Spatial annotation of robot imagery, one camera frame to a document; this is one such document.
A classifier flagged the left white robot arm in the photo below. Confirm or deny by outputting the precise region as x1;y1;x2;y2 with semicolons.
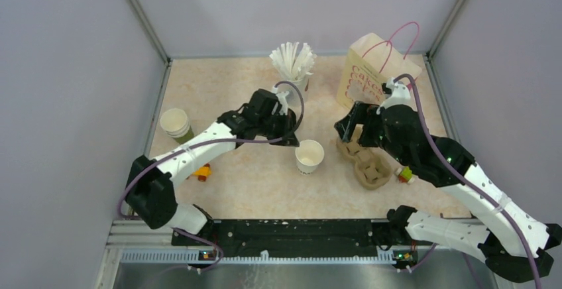
120;87;302;245

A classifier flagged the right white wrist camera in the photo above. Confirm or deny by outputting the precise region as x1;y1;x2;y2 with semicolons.
376;79;411;115

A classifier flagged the cream pink paper bag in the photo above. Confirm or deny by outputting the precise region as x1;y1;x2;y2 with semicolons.
335;21;422;109

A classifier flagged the bundle of white straws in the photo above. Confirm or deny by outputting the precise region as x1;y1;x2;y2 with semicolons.
269;42;317;81

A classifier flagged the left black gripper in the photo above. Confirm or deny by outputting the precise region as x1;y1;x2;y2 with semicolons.
256;109;299;146

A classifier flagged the white paper cup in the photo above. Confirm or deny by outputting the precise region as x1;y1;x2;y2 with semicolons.
295;139;325;175

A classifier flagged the stack of paper cups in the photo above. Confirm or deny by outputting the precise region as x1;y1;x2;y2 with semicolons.
160;108;195;145

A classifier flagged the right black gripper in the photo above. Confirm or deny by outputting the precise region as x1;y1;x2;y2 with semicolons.
335;101;410;166

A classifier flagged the brown pulp cup carrier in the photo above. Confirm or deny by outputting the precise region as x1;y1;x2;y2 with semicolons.
336;126;394;190

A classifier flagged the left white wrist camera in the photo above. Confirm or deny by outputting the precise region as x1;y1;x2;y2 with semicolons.
271;86;290;115

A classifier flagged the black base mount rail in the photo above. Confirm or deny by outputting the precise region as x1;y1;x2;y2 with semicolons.
199;219;423;258

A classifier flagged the orange toy car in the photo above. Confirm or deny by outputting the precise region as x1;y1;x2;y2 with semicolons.
190;163;212;182

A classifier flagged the purple cable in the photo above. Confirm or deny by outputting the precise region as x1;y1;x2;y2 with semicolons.
115;80;306;274
392;73;543;289

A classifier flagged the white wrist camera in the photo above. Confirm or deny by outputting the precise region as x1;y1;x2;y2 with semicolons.
376;79;411;115
271;86;290;115

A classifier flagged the white cup holding straws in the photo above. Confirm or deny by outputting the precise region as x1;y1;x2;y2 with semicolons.
278;77;309;105

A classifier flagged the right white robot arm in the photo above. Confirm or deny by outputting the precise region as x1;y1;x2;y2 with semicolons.
334;101;561;283

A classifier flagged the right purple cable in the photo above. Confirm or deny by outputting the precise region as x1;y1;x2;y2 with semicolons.
392;73;543;289

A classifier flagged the green red toy block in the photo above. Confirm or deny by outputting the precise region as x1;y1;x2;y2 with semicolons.
394;166;416;184

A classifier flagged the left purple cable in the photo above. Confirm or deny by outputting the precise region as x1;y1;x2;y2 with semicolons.
115;80;306;274

